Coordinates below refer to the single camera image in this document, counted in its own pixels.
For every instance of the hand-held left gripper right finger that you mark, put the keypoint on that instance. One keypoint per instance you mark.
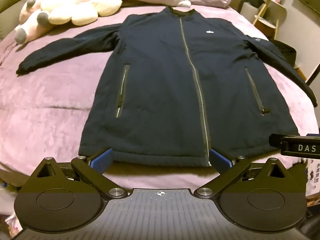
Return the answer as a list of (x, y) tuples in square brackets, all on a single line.
[(220, 160)]

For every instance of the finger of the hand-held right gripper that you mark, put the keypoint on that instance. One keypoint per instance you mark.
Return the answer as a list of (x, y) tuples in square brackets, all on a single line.
[(275, 140)]

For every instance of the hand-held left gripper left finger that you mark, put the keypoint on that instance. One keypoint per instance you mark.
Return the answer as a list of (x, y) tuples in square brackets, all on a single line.
[(101, 160)]

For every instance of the dark navy zip jacket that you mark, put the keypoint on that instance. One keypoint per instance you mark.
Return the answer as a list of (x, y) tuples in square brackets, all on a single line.
[(175, 80)]

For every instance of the dark cloth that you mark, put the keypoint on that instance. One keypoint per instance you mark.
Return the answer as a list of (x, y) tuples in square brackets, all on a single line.
[(285, 51)]

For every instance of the white wooden side table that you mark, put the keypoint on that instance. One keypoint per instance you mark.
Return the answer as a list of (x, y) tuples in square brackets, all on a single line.
[(268, 15)]

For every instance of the black bag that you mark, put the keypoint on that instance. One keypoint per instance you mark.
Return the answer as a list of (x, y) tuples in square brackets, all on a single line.
[(252, 1)]

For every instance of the pink plush toy grey feet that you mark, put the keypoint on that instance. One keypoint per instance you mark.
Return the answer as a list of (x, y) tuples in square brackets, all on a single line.
[(32, 22)]

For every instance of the cream flower plush cushion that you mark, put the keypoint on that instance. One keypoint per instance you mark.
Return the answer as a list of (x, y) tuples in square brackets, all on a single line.
[(82, 5)]

